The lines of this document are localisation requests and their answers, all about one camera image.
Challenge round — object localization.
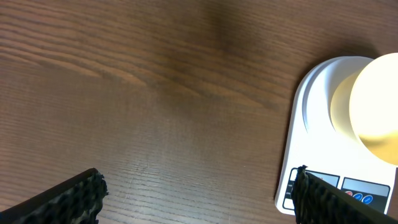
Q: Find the pale yellow bowl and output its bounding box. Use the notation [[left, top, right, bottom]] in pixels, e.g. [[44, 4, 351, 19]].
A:
[[330, 53, 397, 166]]

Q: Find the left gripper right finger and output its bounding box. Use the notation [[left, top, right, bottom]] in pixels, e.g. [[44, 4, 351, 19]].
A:
[[292, 165, 397, 224]]

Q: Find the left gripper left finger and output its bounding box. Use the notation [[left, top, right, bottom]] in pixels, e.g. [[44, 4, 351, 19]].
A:
[[1, 168, 108, 224]]

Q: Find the white digital kitchen scale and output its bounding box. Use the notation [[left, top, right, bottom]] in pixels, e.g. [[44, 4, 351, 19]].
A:
[[275, 56, 396, 215]]

